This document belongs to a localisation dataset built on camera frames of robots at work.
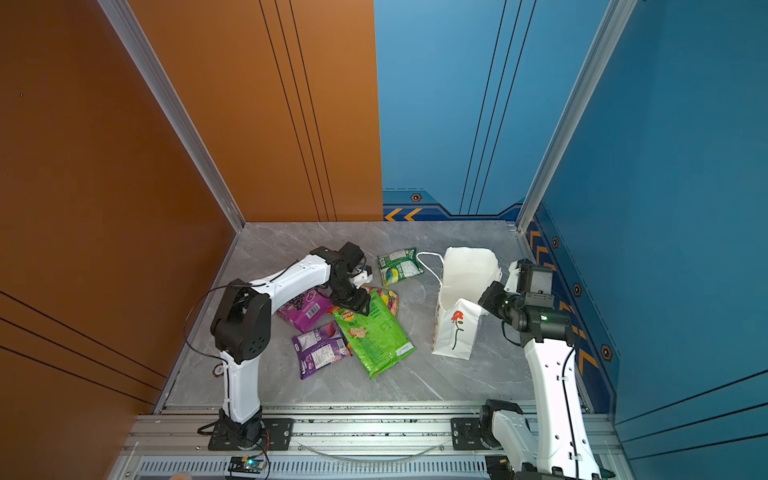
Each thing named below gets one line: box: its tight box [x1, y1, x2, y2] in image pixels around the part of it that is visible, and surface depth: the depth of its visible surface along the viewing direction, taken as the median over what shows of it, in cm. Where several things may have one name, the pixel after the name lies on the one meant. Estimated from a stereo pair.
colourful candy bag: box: [361, 286, 400, 319], surface depth 97 cm
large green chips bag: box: [334, 290, 416, 379], surface depth 87 cm
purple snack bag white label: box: [292, 320, 353, 380], surface depth 87 cm
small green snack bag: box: [378, 247, 425, 287], surface depth 105 cm
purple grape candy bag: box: [277, 288, 333, 333], surface depth 91 cm
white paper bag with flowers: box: [432, 247, 503, 360], surface depth 81 cm
